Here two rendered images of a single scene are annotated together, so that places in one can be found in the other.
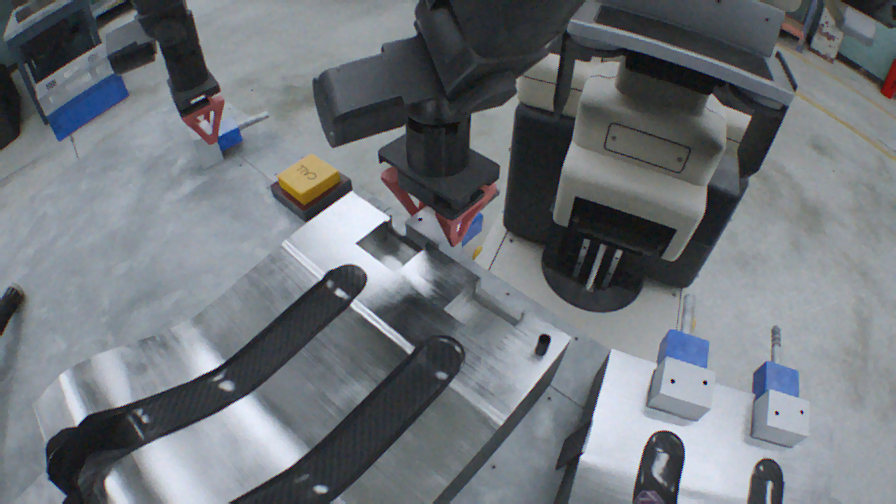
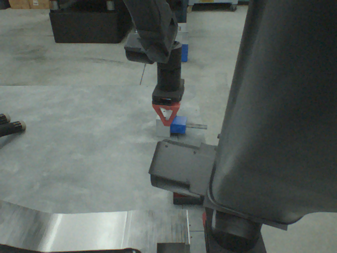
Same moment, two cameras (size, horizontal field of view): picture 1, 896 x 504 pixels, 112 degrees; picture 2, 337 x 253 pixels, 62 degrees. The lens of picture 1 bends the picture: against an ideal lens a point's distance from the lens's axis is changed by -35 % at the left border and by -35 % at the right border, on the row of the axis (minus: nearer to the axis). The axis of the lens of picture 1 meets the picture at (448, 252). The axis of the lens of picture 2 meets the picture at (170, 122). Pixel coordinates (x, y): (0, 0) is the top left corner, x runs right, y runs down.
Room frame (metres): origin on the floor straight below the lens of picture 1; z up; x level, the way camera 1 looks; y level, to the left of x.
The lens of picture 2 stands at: (0.14, -0.10, 1.24)
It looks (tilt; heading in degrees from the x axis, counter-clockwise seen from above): 33 degrees down; 48
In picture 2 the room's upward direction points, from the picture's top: straight up
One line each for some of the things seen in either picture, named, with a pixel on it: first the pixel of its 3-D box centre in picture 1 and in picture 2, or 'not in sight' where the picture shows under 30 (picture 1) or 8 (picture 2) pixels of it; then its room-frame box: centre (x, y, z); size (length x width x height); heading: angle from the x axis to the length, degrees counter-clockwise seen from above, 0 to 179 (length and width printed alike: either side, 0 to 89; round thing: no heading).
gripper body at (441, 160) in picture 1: (437, 141); (236, 221); (0.34, 0.01, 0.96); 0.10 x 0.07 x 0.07; 48
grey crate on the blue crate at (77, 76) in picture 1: (75, 77); (162, 33); (2.31, 2.49, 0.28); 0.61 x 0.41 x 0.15; 137
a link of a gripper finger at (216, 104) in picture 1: (202, 114); (168, 107); (0.54, 0.36, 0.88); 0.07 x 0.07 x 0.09; 39
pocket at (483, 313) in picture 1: (485, 321); not in sight; (0.21, -0.03, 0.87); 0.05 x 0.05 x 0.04; 49
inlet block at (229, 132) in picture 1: (231, 130); (182, 124); (0.57, 0.34, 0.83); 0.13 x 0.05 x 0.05; 129
